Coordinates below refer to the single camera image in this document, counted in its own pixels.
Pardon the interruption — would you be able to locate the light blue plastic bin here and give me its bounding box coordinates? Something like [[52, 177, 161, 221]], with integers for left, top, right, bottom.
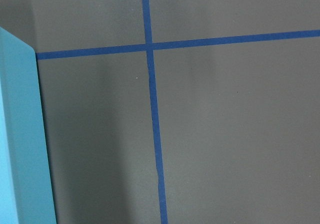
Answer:
[[0, 30, 56, 223]]

